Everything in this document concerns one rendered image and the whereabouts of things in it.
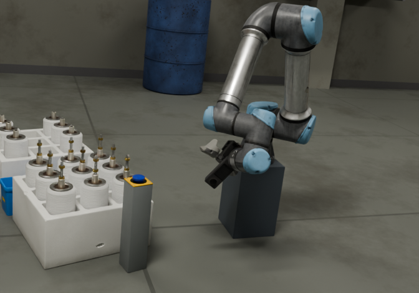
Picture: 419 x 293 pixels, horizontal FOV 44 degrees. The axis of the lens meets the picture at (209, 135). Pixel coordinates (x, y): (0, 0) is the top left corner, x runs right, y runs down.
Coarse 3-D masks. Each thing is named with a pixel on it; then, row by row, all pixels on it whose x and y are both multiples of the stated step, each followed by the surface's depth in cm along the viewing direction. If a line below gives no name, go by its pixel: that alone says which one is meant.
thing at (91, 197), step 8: (80, 184) 177; (80, 192) 177; (88, 192) 174; (96, 192) 174; (104, 192) 176; (80, 200) 177; (88, 200) 175; (96, 200) 175; (104, 200) 177; (88, 208) 176
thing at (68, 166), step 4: (60, 160) 194; (64, 164) 192; (68, 164) 192; (72, 164) 192; (76, 164) 193; (64, 168) 192; (68, 168) 192; (64, 172) 193; (68, 172) 193; (68, 176) 193; (68, 180) 194
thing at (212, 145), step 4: (212, 140) 178; (216, 140) 177; (208, 144) 178; (212, 144) 177; (216, 144) 176; (200, 148) 179; (204, 148) 176; (212, 148) 176; (216, 148) 175; (204, 152) 178; (212, 156) 175
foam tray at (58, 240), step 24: (24, 192) 182; (24, 216) 183; (48, 216) 166; (72, 216) 168; (96, 216) 173; (120, 216) 179; (48, 240) 166; (72, 240) 171; (96, 240) 176; (48, 264) 168
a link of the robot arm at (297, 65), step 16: (272, 16) 166; (288, 16) 164; (304, 16) 162; (320, 16) 167; (272, 32) 168; (288, 32) 166; (304, 32) 163; (320, 32) 169; (288, 48) 169; (304, 48) 168; (288, 64) 175; (304, 64) 173; (288, 80) 179; (304, 80) 178; (288, 96) 183; (304, 96) 182; (288, 112) 187; (304, 112) 186; (288, 128) 189; (304, 128) 187
